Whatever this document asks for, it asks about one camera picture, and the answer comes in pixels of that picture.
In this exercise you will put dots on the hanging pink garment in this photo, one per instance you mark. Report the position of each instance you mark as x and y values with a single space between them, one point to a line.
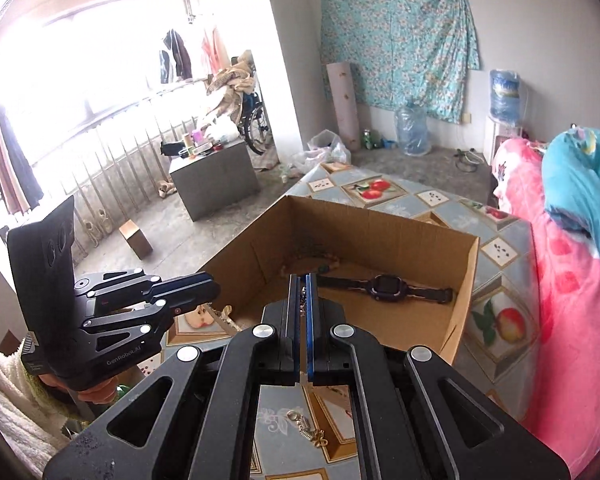
212 47

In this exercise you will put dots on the floral teal wall cloth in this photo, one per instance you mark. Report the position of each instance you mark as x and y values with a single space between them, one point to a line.
400 45

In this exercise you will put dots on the small cardboard box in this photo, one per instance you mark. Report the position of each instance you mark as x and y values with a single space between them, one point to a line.
136 240

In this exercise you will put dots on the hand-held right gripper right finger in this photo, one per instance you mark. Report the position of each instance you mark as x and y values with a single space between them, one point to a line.
316 340

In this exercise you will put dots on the person's left hand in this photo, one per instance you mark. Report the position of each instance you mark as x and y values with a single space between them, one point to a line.
97 395

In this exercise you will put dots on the grey cabinet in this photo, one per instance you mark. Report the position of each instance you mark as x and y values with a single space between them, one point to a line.
215 180

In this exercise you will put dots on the white water dispenser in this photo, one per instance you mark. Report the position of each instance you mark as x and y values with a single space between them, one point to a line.
495 145

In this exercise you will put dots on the empty clear water jug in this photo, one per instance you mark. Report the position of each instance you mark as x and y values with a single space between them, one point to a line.
412 130

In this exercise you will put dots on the tan shoes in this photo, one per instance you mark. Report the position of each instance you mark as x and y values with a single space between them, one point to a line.
167 189

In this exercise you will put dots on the fruit print tablecloth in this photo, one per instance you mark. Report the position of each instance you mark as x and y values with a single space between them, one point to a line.
420 210

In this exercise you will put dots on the pile of beige clothes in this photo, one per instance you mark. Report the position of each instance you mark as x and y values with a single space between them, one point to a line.
230 85

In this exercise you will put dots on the person's left forearm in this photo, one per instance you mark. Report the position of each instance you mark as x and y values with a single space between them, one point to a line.
10 400

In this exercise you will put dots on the torn cardboard box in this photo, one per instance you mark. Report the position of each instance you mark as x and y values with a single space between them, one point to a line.
380 240

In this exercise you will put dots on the pink floral blanket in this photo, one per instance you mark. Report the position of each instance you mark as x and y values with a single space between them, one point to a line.
570 310

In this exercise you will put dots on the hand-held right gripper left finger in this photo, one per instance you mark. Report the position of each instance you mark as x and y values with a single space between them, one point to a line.
292 340

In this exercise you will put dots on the pink rolled mat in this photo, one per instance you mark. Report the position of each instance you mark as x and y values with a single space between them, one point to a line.
342 105

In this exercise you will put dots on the hanging dark jacket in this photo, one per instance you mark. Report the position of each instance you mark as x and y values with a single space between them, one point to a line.
175 55

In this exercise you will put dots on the white bag on cabinet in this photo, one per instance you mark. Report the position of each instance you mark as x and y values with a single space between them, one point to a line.
222 132

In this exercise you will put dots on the blue patterned quilt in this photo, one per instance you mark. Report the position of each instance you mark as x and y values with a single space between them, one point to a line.
580 190

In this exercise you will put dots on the black pouch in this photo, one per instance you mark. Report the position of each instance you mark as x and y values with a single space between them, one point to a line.
171 149

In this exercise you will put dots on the white plastic bags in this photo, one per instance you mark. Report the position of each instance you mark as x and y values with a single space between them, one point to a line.
325 147

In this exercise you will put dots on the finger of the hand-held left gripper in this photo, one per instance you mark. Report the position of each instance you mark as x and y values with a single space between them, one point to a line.
190 287
130 327

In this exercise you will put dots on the wheelchair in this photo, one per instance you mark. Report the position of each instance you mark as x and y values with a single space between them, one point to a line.
257 130

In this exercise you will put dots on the metal balcony railing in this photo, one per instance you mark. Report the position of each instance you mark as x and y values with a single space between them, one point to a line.
130 105

